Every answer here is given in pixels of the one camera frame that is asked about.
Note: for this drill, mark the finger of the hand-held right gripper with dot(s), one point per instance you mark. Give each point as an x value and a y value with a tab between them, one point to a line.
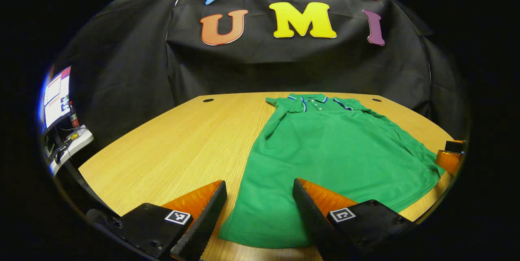
449	161

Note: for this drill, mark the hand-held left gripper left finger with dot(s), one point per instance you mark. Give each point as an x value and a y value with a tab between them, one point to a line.
203	228

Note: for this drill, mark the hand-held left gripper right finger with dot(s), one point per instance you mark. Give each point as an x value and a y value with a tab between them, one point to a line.
313	220

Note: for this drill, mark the green T-shirt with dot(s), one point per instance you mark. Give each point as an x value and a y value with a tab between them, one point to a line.
333	151

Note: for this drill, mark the white side table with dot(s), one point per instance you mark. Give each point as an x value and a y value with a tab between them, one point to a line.
83	141

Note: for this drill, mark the black backdrop cloth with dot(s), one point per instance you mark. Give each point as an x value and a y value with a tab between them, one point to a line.
284	66

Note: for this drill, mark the black keyboard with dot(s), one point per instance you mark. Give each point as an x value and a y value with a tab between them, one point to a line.
61	149

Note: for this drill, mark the red label drink bottle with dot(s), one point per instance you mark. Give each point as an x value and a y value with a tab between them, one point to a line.
74	118

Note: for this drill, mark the computer monitor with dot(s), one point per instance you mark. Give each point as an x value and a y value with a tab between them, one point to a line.
57	98

